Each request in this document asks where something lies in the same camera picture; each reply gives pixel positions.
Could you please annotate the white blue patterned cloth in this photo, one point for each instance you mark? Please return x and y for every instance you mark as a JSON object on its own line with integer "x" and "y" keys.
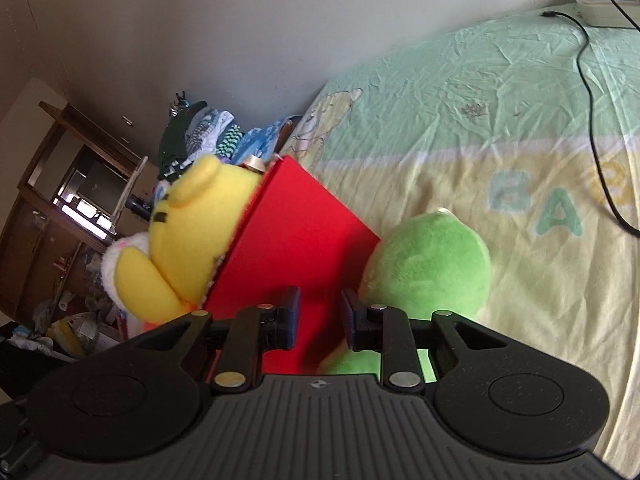
{"x": 205, "y": 127}

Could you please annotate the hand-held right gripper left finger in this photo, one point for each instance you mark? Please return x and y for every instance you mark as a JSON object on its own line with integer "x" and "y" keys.
{"x": 294, "y": 317}

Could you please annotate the dark appliance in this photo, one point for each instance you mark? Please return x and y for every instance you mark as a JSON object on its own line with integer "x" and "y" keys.
{"x": 95, "y": 185}

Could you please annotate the white power strip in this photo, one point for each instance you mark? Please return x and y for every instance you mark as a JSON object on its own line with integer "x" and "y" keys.
{"x": 605, "y": 10}

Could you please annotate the green plush toy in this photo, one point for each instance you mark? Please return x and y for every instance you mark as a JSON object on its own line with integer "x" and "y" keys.
{"x": 430, "y": 265}

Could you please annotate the pile of bags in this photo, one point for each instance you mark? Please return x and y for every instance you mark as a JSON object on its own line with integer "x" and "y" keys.
{"x": 75, "y": 320}

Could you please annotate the wooden cabinet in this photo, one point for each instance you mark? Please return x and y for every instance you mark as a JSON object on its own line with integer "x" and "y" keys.
{"x": 30, "y": 240}

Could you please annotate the yellow tiger plush toy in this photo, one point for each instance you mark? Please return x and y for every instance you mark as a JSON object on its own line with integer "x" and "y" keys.
{"x": 200, "y": 230}

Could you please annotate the small beige round object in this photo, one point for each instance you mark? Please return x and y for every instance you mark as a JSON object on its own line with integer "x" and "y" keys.
{"x": 255, "y": 162}

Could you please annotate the teal black striped cloth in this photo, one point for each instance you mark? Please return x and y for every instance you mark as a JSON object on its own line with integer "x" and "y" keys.
{"x": 229, "y": 142}

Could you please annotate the dark green cloth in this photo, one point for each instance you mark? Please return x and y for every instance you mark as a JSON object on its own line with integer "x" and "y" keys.
{"x": 172, "y": 145}

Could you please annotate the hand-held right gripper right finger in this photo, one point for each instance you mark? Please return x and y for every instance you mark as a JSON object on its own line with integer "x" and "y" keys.
{"x": 347, "y": 320}

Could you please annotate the red cardboard box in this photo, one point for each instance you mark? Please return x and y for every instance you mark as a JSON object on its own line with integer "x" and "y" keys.
{"x": 300, "y": 230}

